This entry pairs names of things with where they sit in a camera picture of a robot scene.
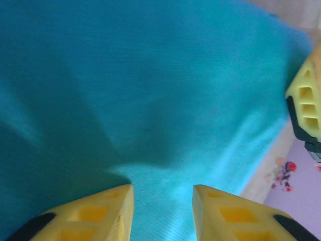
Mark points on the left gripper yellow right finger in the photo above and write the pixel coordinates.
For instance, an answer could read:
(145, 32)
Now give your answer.
(238, 218)

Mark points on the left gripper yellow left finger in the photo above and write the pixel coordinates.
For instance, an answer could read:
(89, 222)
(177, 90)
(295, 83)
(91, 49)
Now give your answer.
(95, 216)

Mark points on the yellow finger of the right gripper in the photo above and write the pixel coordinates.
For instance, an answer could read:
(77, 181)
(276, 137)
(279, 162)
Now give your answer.
(311, 100)

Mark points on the teal t-shirt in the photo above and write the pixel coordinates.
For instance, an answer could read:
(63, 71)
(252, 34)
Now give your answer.
(150, 75)

